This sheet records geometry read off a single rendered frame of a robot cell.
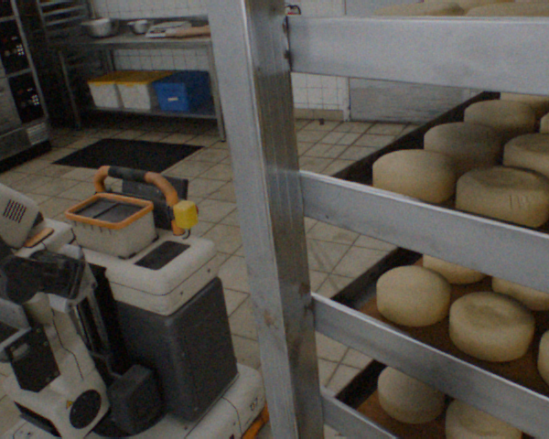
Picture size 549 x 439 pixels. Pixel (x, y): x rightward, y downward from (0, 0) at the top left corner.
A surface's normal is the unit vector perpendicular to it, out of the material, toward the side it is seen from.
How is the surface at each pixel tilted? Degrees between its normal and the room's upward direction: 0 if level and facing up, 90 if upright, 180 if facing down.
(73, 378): 90
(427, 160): 0
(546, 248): 90
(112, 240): 92
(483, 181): 0
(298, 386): 90
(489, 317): 0
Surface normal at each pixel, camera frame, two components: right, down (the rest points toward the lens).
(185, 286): 0.85, 0.15
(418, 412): -0.02, 0.45
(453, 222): -0.69, 0.39
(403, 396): -0.11, -0.89
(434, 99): -0.47, 0.44
